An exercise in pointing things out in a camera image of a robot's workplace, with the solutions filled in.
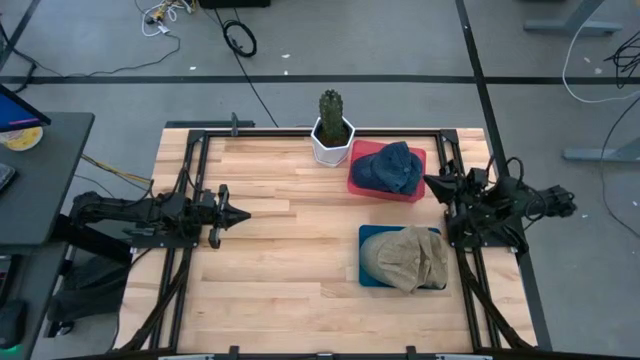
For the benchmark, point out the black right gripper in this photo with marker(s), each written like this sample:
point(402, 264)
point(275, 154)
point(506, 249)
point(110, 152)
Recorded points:
point(470, 187)

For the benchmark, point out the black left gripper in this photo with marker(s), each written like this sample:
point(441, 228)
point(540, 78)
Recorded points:
point(215, 215)

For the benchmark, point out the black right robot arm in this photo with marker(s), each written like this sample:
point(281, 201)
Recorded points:
point(505, 200)

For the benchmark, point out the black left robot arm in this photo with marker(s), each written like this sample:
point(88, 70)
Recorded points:
point(125, 212)

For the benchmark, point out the teal plastic tray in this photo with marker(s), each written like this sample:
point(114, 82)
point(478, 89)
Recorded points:
point(370, 230)

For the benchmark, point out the pink red plastic tray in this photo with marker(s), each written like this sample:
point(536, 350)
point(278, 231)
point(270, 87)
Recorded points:
point(361, 148)

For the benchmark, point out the white faceted plant pot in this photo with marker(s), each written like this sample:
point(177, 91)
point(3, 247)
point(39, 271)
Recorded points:
point(330, 156)

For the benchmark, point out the green cactus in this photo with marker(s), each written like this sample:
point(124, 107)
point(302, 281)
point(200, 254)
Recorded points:
point(331, 115)

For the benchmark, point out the grey desk leg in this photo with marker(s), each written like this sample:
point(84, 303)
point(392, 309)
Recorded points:
point(600, 154)
point(565, 27)

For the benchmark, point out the black bag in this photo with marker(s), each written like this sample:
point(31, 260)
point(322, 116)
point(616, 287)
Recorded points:
point(90, 290)

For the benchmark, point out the black desk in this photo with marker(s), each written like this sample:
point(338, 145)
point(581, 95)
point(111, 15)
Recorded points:
point(45, 190)

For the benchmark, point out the black box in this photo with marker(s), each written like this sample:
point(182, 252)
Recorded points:
point(235, 3)

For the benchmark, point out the yellow white round disc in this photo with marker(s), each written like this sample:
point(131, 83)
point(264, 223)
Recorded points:
point(22, 140)

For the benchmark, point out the dark grey device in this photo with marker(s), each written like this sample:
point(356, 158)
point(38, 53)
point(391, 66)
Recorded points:
point(5, 177)

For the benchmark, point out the computer monitor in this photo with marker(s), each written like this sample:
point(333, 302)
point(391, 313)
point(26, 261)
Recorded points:
point(15, 112)

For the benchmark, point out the black device with light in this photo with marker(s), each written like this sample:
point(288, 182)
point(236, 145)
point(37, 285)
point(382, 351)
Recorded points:
point(12, 320)

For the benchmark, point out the black aluminium table frame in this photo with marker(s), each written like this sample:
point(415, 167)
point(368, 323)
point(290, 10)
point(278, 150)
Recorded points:
point(400, 133)

